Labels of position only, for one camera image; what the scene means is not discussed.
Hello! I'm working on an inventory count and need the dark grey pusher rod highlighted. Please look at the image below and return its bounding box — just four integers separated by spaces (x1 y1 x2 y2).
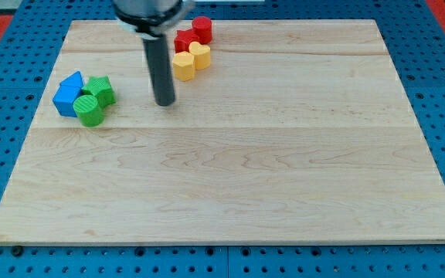
142 35 175 107

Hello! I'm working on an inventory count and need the yellow hexagon block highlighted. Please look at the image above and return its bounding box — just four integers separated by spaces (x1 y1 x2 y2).
172 52 195 82

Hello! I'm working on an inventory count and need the yellow heart block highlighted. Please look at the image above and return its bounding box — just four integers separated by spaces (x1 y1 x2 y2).
189 42 212 70

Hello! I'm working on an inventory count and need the red star block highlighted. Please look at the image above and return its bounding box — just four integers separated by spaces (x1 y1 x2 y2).
174 29 199 53

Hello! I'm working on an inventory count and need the red cylinder block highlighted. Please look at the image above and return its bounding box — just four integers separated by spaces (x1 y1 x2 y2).
192 16 212 44

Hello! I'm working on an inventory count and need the green star block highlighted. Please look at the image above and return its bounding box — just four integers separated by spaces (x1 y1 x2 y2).
81 76 116 108

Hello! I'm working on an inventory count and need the blue triangle block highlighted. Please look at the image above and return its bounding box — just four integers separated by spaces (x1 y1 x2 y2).
59 71 83 88

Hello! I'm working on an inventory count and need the green cylinder block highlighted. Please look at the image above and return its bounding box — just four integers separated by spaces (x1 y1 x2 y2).
73 95 104 127

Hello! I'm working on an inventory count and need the blue cube block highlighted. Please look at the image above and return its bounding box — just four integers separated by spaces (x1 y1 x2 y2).
53 86 81 117

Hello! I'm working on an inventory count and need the wooden board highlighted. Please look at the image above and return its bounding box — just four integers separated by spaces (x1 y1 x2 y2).
0 19 445 246

